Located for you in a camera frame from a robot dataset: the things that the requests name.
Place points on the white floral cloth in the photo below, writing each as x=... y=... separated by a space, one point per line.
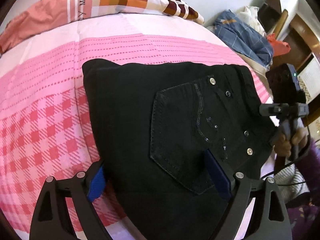
x=249 y=16

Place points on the right hand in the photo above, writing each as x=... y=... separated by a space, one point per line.
x=282 y=146

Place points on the blue plaid cloth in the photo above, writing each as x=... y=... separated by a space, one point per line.
x=242 y=38

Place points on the black denim pants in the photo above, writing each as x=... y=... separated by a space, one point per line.
x=152 y=125

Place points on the red cloth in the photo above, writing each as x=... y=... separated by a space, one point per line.
x=279 y=47

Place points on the orange plaid pillow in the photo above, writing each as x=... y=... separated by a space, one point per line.
x=46 y=15

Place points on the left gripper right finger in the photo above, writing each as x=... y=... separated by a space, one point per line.
x=269 y=218

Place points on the pink checked bed sheet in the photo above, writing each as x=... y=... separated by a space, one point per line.
x=45 y=126

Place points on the wooden furniture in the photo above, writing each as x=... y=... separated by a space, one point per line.
x=294 y=22

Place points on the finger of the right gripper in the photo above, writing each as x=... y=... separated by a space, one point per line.
x=275 y=109

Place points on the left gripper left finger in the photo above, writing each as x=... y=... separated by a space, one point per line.
x=64 y=202

